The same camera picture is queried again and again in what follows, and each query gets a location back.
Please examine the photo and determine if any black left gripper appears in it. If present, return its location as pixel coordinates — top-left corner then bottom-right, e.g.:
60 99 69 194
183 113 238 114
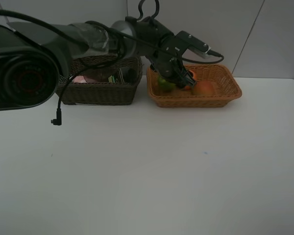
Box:
148 52 196 88

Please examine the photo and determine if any orange tangerine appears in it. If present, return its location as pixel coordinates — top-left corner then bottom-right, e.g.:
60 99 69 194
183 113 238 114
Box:
182 70 197 90

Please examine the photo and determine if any red yellow peach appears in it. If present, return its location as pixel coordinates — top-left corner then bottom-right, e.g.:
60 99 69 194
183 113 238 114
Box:
192 81 215 96

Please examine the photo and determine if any green mango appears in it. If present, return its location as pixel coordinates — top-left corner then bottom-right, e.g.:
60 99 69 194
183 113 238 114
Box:
157 76 176 93

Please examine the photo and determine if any black pump bottle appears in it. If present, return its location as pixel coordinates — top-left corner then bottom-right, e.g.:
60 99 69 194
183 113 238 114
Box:
107 67 138 83

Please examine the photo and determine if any translucent purple plastic cup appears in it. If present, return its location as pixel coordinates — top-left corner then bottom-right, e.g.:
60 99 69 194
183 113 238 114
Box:
83 67 117 83

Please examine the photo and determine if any pink lotion bottle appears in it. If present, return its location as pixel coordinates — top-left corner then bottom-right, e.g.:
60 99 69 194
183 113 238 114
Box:
73 75 87 83

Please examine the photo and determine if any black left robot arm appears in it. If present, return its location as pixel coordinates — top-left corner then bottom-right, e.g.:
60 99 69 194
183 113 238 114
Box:
0 17 195 111

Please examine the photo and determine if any tan wicker basket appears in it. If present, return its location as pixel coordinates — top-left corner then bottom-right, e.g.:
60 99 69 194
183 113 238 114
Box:
147 64 242 108

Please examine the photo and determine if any dark brown wicker basket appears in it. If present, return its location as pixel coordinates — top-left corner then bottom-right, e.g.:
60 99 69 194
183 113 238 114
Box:
56 55 143 106

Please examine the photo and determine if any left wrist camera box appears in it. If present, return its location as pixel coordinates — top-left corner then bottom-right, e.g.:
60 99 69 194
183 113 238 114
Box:
174 31 223 59

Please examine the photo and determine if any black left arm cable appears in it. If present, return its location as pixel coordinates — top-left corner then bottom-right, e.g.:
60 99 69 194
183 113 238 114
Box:
0 0 225 127

